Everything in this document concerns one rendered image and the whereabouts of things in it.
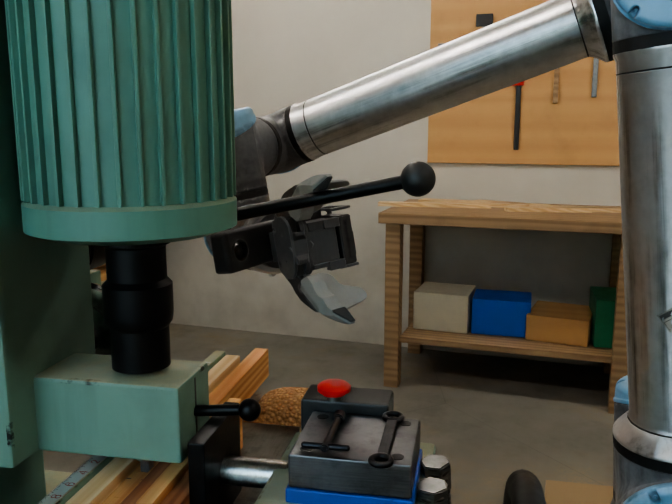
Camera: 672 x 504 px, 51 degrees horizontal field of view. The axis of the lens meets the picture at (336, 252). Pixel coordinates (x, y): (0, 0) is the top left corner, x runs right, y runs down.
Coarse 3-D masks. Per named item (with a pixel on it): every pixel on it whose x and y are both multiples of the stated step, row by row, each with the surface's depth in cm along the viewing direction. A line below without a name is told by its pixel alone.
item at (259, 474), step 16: (224, 416) 62; (208, 432) 59; (224, 432) 61; (192, 448) 57; (208, 448) 58; (224, 448) 62; (192, 464) 57; (208, 464) 58; (224, 464) 61; (240, 464) 61; (256, 464) 60; (272, 464) 60; (192, 480) 57; (208, 480) 58; (224, 480) 61; (240, 480) 60; (256, 480) 60; (192, 496) 58; (208, 496) 58; (224, 496) 62
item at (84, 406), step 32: (64, 384) 60; (96, 384) 60; (128, 384) 59; (160, 384) 59; (192, 384) 61; (64, 416) 61; (96, 416) 60; (128, 416) 60; (160, 416) 59; (192, 416) 61; (64, 448) 61; (96, 448) 61; (128, 448) 60; (160, 448) 60
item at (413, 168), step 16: (400, 176) 69; (416, 176) 67; (432, 176) 67; (320, 192) 70; (336, 192) 70; (352, 192) 69; (368, 192) 69; (384, 192) 69; (416, 192) 68; (240, 208) 72; (256, 208) 72; (272, 208) 71; (288, 208) 71; (96, 256) 75
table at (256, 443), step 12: (252, 396) 91; (252, 432) 81; (264, 432) 81; (276, 432) 81; (288, 432) 81; (252, 444) 78; (264, 444) 78; (276, 444) 78; (288, 444) 78; (252, 456) 75; (264, 456) 75; (276, 456) 75; (240, 492) 68; (252, 492) 68
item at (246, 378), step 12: (252, 360) 93; (264, 360) 97; (240, 372) 89; (252, 372) 91; (264, 372) 97; (228, 384) 85; (240, 384) 87; (252, 384) 92; (216, 396) 81; (228, 396) 82; (240, 396) 87
